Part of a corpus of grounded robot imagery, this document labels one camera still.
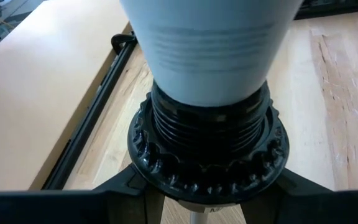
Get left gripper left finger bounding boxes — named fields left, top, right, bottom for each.
left=0, top=164, right=164, bottom=224

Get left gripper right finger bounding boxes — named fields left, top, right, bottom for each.
left=241, top=167, right=358, bottom=224

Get wooden base table lamp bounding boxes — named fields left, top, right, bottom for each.
left=127, top=79, right=291, bottom=224

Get white lightbulb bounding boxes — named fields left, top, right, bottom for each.
left=119, top=0, right=305, bottom=108

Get beige desk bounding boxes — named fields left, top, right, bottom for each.
left=0, top=0, right=131, bottom=192

